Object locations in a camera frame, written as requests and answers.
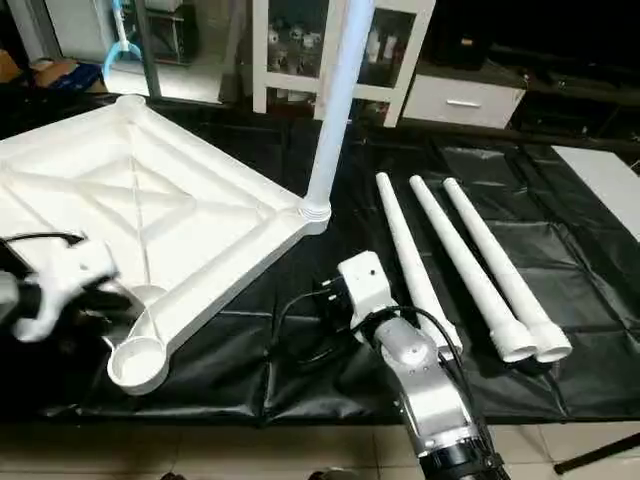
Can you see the black work mat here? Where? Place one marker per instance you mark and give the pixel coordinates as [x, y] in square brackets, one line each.
[300, 330]

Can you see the white flat board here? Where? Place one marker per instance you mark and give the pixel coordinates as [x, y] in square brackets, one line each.
[605, 185]

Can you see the brown cardboard box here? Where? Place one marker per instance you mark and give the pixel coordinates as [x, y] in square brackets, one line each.
[65, 75]

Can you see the white plastic table top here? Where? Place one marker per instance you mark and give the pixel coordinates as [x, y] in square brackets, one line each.
[150, 200]

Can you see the blue plastic tool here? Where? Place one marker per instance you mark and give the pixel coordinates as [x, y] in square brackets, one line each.
[120, 55]

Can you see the black stand leg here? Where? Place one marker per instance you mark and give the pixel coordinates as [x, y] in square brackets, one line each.
[600, 452]

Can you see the white glass-door cabinet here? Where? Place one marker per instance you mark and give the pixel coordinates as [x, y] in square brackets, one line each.
[290, 50]

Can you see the white plastic table leg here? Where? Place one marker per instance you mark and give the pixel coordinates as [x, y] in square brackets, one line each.
[410, 250]
[335, 110]
[505, 260]
[470, 260]

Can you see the white drawer unit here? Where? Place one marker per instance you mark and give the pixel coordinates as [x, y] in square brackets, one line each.
[460, 100]

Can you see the black metal pole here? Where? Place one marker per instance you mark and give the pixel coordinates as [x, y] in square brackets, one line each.
[148, 50]

